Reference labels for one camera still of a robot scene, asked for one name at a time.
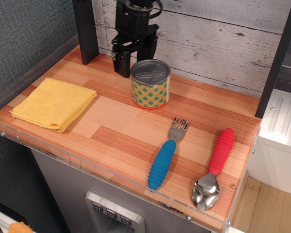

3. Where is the blue handled metal fork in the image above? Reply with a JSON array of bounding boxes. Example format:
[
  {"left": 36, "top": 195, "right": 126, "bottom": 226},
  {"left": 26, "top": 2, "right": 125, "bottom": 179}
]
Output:
[{"left": 147, "top": 117, "right": 189, "bottom": 190}]

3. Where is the red handled metal spoon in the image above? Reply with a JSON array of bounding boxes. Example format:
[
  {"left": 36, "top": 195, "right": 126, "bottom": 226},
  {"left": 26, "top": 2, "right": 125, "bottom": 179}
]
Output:
[{"left": 192, "top": 128, "right": 235, "bottom": 211}]

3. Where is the dark right shelf post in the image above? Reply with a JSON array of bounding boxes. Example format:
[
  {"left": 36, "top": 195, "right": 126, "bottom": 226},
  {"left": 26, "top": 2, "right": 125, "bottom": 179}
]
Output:
[{"left": 255, "top": 9, "right": 291, "bottom": 119}]

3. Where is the grey toy fridge cabinet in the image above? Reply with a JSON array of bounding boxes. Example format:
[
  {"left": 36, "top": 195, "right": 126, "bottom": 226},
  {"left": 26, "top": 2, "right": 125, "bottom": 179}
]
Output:
[{"left": 32, "top": 150, "right": 208, "bottom": 233}]

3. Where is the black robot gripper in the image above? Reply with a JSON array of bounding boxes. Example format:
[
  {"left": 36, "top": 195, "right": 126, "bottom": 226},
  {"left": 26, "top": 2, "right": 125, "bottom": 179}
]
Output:
[{"left": 111, "top": 0, "right": 163, "bottom": 78}]

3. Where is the orange object at corner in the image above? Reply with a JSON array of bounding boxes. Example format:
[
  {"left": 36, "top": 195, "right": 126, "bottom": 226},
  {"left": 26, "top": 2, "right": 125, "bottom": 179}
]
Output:
[{"left": 8, "top": 222, "right": 33, "bottom": 233}]

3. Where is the folded yellow cloth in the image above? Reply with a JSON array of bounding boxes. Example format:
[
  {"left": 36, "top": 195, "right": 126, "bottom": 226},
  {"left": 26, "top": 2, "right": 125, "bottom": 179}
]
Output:
[{"left": 10, "top": 78, "right": 97, "bottom": 133}]

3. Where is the green orange patterned tin can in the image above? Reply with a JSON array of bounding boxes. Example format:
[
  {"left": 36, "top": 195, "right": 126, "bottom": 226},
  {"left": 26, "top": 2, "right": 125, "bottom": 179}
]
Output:
[{"left": 130, "top": 59, "right": 171, "bottom": 109}]

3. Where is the white toy sink unit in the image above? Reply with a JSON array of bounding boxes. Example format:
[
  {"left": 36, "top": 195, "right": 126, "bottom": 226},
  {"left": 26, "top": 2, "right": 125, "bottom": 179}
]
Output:
[{"left": 246, "top": 35, "right": 291, "bottom": 198}]

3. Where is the silver toy fridge dispenser panel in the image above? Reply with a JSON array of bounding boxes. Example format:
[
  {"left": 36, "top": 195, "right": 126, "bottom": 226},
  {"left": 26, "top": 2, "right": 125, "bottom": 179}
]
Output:
[{"left": 85, "top": 191, "right": 146, "bottom": 233}]

